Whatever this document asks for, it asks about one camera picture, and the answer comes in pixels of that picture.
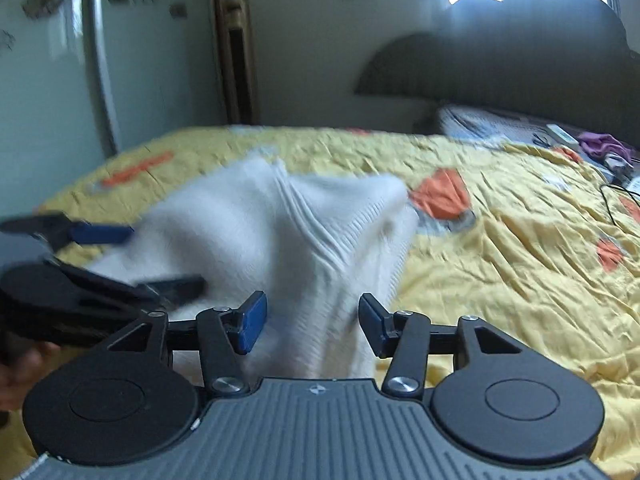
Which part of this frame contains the white knitted sweater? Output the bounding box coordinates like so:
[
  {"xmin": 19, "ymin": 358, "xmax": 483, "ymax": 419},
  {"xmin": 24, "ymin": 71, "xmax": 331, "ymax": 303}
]
[{"xmin": 90, "ymin": 157, "xmax": 418, "ymax": 380}]

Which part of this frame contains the sliding wardrobe with flower decals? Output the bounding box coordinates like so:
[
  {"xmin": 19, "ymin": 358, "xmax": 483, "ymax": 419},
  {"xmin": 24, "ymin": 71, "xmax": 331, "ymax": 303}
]
[{"xmin": 1, "ymin": 0, "xmax": 227, "ymax": 216}]

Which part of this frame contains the person's left hand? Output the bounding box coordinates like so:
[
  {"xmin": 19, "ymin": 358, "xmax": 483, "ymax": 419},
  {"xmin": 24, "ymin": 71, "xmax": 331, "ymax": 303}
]
[{"xmin": 0, "ymin": 342, "xmax": 61, "ymax": 412}]

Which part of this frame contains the black cable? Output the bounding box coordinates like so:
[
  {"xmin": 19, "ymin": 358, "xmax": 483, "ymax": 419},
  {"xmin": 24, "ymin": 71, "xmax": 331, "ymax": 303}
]
[{"xmin": 598, "ymin": 181, "xmax": 640, "ymax": 224}]

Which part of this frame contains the grey cloud shaped headboard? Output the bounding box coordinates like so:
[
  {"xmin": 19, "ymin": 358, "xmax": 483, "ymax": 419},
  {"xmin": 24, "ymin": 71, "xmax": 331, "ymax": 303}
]
[{"xmin": 355, "ymin": 0, "xmax": 639, "ymax": 144}]

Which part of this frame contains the white remote control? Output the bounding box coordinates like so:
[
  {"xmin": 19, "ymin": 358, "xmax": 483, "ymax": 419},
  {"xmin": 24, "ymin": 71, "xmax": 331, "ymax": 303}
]
[{"xmin": 544, "ymin": 124, "xmax": 579, "ymax": 150}]

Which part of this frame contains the purple cloth on bed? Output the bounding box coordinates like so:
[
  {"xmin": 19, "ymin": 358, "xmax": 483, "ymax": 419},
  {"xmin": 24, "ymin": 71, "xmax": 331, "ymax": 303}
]
[{"xmin": 578, "ymin": 132, "xmax": 634, "ymax": 162}]

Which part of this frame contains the grey patterned bed sheet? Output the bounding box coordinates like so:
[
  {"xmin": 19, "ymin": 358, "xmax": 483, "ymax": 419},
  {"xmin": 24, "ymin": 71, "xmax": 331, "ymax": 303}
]
[{"xmin": 436, "ymin": 105, "xmax": 639, "ymax": 185}]

